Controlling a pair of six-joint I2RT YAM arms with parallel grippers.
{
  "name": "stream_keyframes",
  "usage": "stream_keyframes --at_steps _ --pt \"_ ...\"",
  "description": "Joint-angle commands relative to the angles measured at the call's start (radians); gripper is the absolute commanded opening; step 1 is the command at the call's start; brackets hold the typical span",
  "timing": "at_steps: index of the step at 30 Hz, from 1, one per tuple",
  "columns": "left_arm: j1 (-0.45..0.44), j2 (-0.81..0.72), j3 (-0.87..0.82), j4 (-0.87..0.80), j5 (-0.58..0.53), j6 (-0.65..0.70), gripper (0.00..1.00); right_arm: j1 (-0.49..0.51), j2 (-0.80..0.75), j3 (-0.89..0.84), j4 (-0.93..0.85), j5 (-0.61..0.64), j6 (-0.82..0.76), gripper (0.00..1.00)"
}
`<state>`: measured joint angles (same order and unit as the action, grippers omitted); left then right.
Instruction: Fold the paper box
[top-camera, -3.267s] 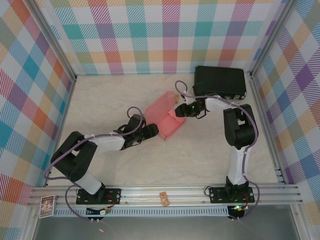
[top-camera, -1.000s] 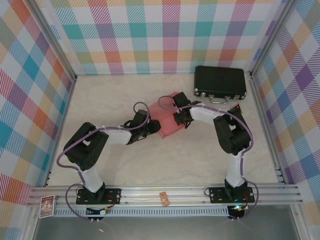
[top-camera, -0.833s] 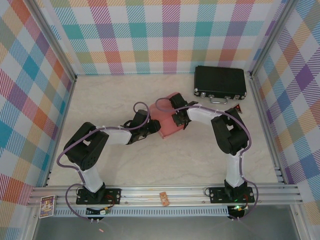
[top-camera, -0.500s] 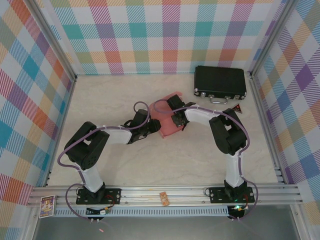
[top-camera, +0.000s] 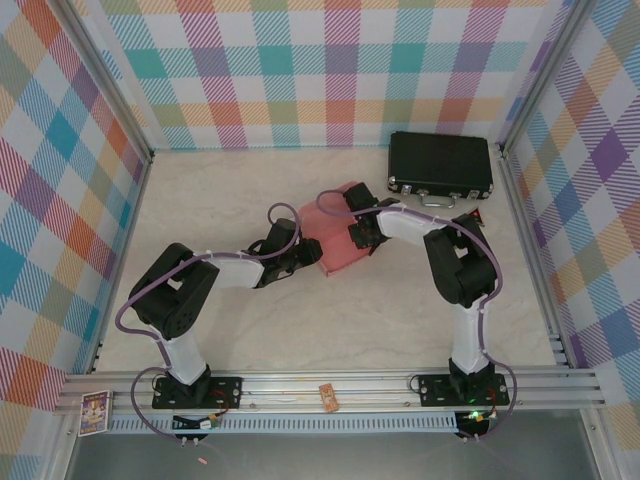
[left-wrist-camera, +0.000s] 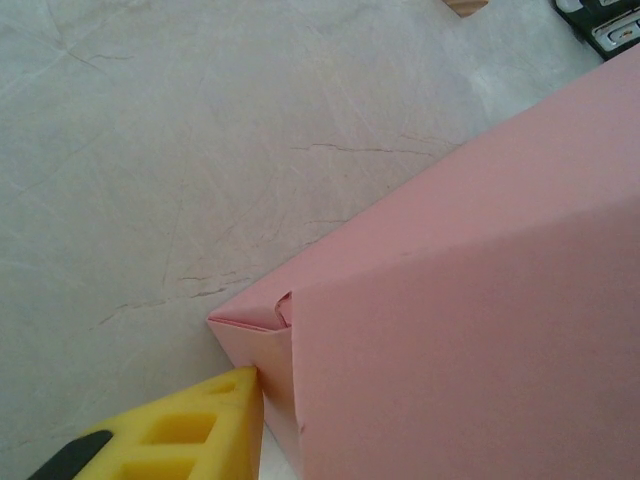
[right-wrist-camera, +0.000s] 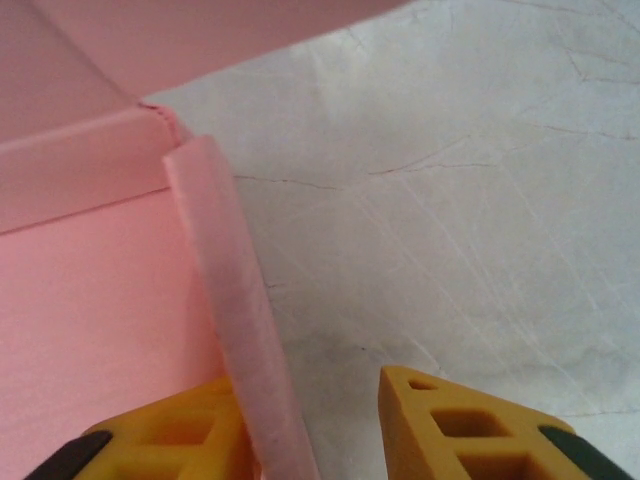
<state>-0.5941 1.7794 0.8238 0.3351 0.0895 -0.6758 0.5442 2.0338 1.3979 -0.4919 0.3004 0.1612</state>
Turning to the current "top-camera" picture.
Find pink paper box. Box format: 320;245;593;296
298;182;374;278

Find black hard case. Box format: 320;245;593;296
387;131;496;209

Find small orange wooden tag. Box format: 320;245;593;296
318;382;340;414

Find small purple card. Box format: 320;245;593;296
78;390;115;437

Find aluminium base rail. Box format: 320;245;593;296
54;368;607;416

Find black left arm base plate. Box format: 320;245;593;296
152;374;244;410

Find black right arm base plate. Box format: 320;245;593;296
417;372;511;407

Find aluminium side rail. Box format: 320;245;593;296
498;147;571;370
88;149;156;375

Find grey slotted cable duct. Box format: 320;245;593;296
107;412;459;434

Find black cable mount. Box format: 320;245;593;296
453;410;494;445
172;414;200;447

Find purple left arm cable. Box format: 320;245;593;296
115;202;301;444

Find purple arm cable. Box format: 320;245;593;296
317;188;521;444
115;202;301;444

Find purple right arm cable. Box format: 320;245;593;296
317;188;521;444

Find aluminium corner post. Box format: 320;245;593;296
58;0;155;164
497;0;591;154

